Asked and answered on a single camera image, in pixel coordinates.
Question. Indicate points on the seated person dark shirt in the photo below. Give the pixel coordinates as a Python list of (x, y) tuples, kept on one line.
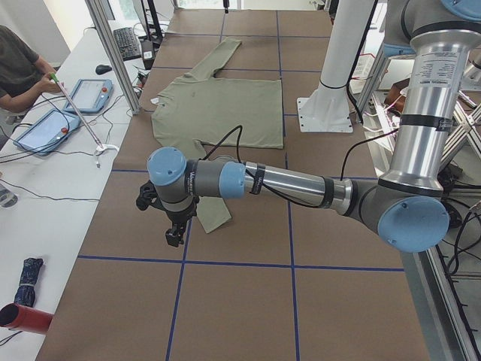
[(25, 75)]

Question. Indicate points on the red cylinder tube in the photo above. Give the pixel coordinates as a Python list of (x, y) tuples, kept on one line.
[(24, 318)]

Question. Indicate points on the black keyboard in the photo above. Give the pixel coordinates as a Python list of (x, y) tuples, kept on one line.
[(127, 43)]

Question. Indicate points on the brown leather box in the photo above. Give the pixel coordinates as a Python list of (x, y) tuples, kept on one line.
[(396, 96)]

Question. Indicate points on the aluminium frame rack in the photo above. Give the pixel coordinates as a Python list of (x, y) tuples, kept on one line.
[(415, 225)]

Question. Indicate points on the lower blue teach pendant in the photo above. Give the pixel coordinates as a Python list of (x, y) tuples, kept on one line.
[(45, 135)]

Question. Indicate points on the brown paper table mat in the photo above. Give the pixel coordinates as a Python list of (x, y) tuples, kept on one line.
[(276, 282)]

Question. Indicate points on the olive green long-sleeve shirt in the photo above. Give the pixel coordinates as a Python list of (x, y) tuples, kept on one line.
[(198, 108)]

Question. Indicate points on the black power adapter brick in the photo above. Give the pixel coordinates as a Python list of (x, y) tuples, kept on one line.
[(148, 54)]

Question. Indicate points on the folded dark blue umbrella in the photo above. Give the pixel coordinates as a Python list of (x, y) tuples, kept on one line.
[(25, 294)]

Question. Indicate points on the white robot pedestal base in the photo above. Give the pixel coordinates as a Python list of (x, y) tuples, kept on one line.
[(327, 108)]

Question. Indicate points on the aluminium frame post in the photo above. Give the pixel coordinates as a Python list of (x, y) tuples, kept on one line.
[(105, 34)]

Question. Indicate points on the upper blue teach pendant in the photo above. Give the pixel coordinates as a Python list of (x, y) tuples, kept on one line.
[(91, 95)]

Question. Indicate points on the blue teach pendant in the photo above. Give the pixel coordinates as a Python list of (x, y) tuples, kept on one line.
[(91, 95), (45, 135)]

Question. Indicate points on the long metal reacher stick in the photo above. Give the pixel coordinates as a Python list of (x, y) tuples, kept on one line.
[(100, 146)]

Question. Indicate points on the black computer mouse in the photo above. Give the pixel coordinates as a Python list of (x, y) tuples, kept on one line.
[(102, 69)]

